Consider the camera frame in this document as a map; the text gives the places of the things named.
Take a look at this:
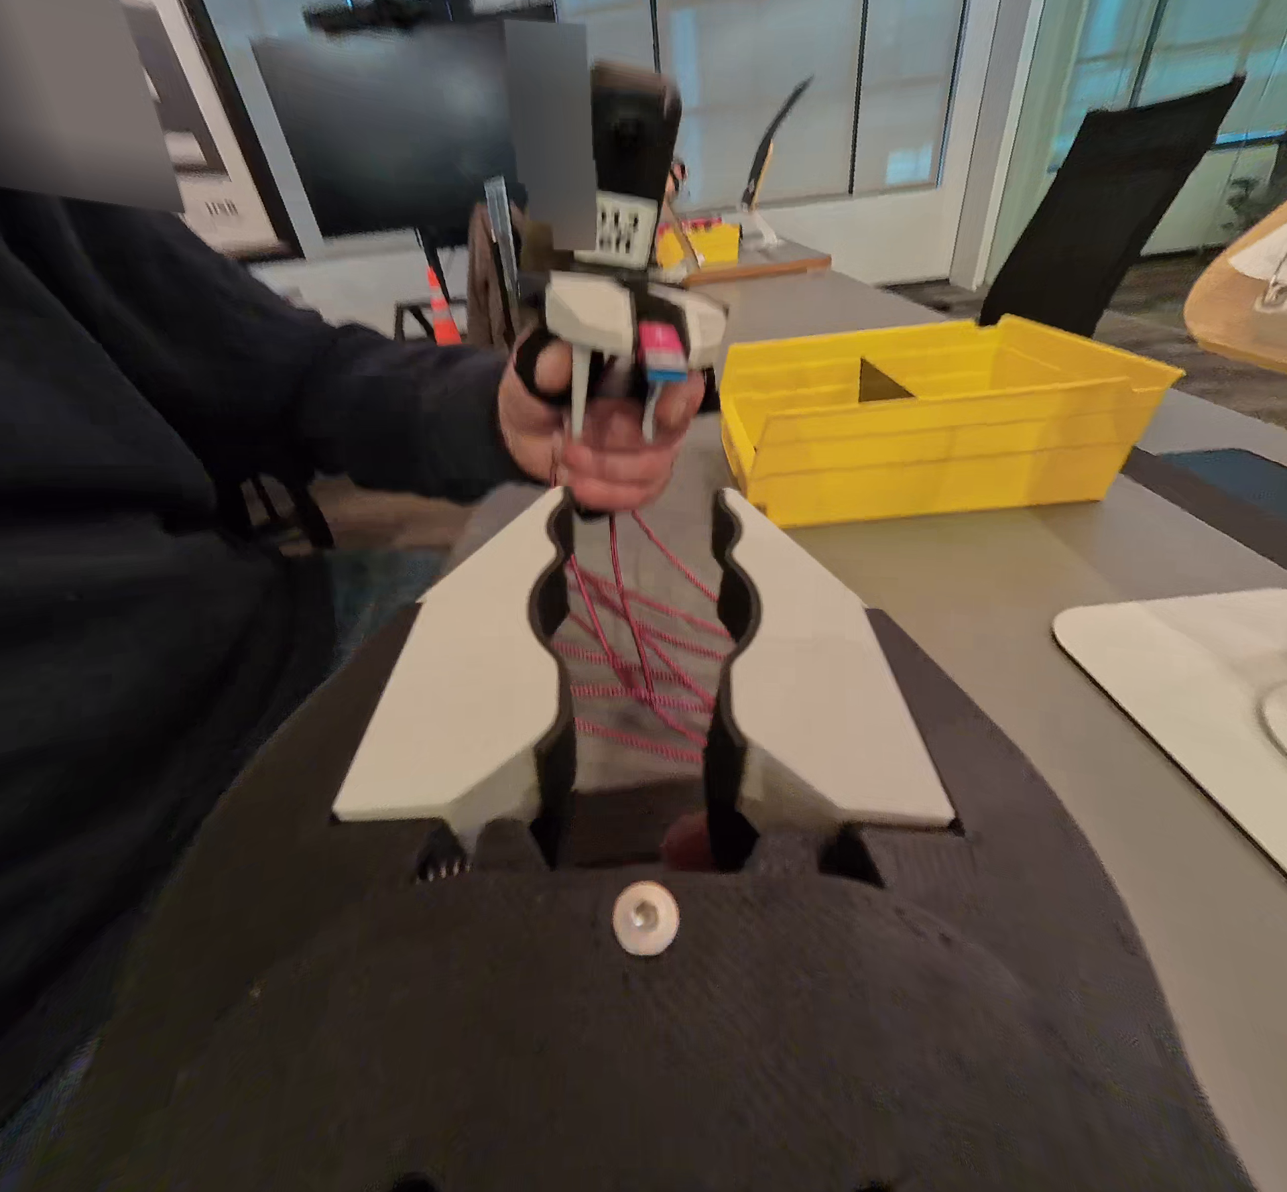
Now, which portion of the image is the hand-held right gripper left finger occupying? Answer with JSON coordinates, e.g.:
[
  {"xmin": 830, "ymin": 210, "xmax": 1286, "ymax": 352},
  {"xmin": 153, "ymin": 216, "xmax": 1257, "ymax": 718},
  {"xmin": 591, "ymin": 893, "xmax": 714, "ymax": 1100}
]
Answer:
[{"xmin": 333, "ymin": 486, "xmax": 580, "ymax": 867}]

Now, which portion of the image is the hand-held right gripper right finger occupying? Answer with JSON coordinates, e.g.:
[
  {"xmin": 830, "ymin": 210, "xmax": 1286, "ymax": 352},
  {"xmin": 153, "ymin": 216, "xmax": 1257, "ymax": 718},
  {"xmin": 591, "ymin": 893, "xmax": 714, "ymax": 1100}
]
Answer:
[{"xmin": 702, "ymin": 490, "xmax": 958, "ymax": 869}]

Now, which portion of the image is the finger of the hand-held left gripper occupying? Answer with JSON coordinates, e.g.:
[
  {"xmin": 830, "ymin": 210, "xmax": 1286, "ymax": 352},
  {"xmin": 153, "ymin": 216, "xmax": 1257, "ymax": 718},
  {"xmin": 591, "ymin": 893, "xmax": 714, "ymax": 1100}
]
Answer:
[
  {"xmin": 543, "ymin": 272, "xmax": 642, "ymax": 359},
  {"xmin": 642, "ymin": 287, "xmax": 730, "ymax": 370}
]

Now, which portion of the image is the pink braided usb cable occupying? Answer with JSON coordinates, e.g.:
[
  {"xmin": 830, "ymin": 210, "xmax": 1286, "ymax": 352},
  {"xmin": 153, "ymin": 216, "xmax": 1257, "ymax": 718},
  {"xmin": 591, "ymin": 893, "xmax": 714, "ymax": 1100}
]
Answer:
[{"xmin": 548, "ymin": 320, "xmax": 738, "ymax": 769}]

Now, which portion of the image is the yellow plastic bin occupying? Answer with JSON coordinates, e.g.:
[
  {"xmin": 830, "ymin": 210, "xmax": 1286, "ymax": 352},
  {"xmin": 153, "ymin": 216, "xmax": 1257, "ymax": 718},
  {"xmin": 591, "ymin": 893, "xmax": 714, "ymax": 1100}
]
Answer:
[{"xmin": 721, "ymin": 315, "xmax": 1186, "ymax": 530}]

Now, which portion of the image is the person's left forearm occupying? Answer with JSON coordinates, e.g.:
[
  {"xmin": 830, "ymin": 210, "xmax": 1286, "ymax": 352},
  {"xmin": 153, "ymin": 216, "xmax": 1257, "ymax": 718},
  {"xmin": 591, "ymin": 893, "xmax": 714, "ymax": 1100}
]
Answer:
[{"xmin": 302, "ymin": 322, "xmax": 525, "ymax": 504}]

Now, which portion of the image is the person's left hand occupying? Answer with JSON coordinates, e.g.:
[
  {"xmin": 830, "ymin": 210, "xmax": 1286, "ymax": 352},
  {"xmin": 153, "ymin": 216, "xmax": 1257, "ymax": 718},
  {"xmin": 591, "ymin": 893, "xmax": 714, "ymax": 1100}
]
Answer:
[{"xmin": 497, "ymin": 348, "xmax": 708, "ymax": 518}]

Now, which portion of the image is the small yellow bin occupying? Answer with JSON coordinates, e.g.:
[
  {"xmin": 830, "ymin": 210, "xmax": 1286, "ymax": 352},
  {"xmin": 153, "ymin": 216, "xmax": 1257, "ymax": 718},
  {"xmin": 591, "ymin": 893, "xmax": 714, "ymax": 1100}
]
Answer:
[{"xmin": 654, "ymin": 217, "xmax": 743, "ymax": 271}]

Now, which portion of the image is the brown jacket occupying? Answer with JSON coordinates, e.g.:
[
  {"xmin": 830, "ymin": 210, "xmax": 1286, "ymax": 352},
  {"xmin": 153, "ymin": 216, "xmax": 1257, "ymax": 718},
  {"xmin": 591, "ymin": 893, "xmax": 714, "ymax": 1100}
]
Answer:
[{"xmin": 467, "ymin": 176, "xmax": 529, "ymax": 353}]

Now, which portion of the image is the black curved bar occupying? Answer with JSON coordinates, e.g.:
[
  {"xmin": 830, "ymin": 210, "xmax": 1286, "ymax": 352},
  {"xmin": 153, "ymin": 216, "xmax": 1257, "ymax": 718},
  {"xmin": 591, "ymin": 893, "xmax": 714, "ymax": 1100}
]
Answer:
[{"xmin": 742, "ymin": 76, "xmax": 816, "ymax": 210}]

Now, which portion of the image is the orange traffic cone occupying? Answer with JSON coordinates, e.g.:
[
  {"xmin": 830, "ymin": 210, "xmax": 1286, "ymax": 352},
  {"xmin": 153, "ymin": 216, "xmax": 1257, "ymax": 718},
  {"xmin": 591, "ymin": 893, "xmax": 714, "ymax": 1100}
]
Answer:
[{"xmin": 425, "ymin": 265, "xmax": 464, "ymax": 349}]

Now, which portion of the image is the black tv stand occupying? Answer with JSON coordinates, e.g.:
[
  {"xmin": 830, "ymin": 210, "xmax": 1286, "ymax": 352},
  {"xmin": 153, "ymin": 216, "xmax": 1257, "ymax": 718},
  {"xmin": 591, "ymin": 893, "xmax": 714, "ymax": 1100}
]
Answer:
[{"xmin": 394, "ymin": 227, "xmax": 474, "ymax": 344}]

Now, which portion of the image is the black tv screen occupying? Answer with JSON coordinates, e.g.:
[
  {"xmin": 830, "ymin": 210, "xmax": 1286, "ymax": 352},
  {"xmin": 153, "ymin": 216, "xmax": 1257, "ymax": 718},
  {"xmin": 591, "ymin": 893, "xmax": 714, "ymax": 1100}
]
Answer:
[{"xmin": 250, "ymin": 21, "xmax": 525, "ymax": 241}]

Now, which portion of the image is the black webcam bar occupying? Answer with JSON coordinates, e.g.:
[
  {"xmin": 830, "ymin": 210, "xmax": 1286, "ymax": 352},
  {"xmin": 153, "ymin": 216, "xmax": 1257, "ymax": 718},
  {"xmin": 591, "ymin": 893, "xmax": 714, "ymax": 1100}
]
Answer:
[{"xmin": 302, "ymin": 0, "xmax": 474, "ymax": 35}]

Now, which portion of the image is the white stand base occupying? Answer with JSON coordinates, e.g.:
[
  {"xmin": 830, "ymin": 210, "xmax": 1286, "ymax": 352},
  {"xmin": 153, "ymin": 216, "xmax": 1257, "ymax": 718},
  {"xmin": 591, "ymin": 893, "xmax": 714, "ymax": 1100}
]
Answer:
[{"xmin": 1052, "ymin": 589, "xmax": 1287, "ymax": 876}]

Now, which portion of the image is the black mesh office chair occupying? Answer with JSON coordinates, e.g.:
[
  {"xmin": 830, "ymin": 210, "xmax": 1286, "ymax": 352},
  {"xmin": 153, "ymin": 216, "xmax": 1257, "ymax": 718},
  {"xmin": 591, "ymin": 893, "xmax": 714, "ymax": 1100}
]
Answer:
[{"xmin": 978, "ymin": 76, "xmax": 1249, "ymax": 341}]

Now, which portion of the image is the framed wall poster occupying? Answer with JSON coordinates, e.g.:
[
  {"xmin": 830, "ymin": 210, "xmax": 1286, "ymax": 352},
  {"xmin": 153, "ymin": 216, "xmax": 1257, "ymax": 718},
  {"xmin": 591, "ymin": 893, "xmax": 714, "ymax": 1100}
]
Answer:
[{"xmin": 91, "ymin": 0, "xmax": 304, "ymax": 260}]

